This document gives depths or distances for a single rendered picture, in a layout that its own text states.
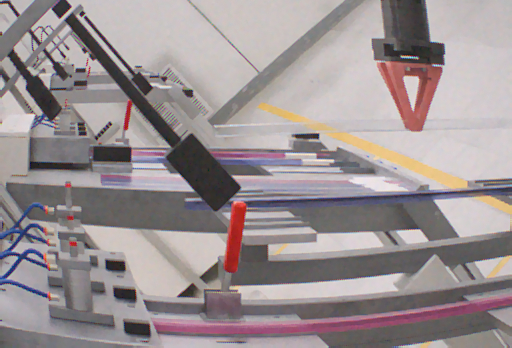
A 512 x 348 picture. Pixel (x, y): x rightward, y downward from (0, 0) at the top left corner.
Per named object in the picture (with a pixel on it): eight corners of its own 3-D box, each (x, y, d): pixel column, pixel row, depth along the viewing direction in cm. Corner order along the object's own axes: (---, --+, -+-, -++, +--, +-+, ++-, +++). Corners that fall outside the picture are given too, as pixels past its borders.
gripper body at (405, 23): (396, 55, 120) (389, -10, 119) (371, 54, 130) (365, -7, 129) (447, 59, 121) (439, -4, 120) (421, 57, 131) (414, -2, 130)
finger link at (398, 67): (394, 133, 122) (388, 43, 121) (376, 129, 129) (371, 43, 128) (447, 132, 123) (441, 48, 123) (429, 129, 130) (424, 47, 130)
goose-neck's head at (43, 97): (63, 107, 98) (37, 72, 97) (63, 108, 96) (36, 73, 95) (50, 122, 98) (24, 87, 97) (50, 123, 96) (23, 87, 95)
